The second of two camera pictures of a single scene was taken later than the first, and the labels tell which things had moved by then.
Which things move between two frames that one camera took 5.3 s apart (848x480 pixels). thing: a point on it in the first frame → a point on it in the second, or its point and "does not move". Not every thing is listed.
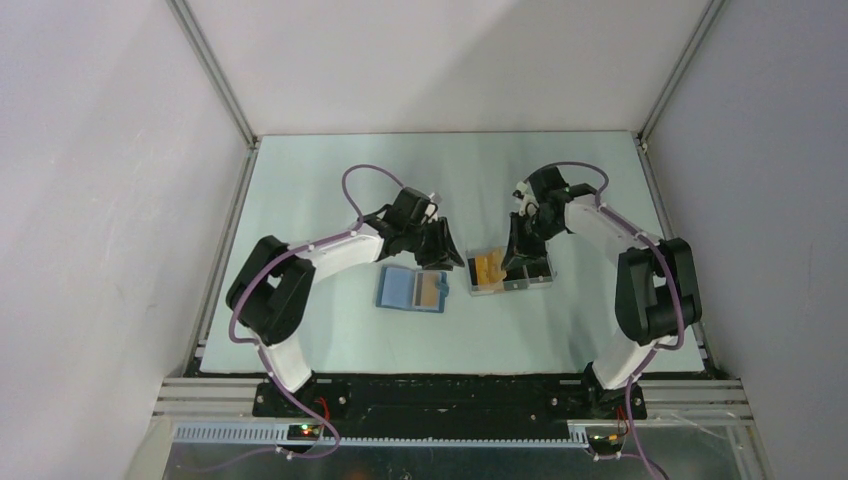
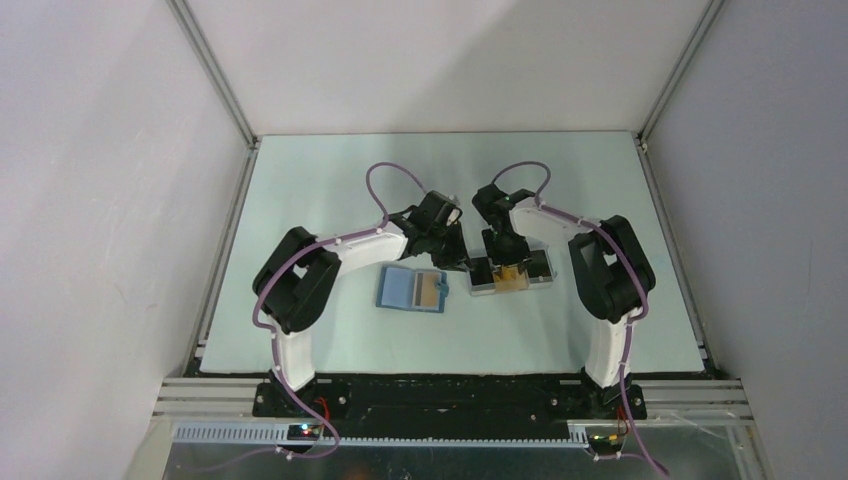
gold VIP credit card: x=425 y=292 does not move
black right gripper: x=518 y=247 → x=498 y=259
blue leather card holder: x=400 y=287 does not move
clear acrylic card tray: x=485 y=273 does not move
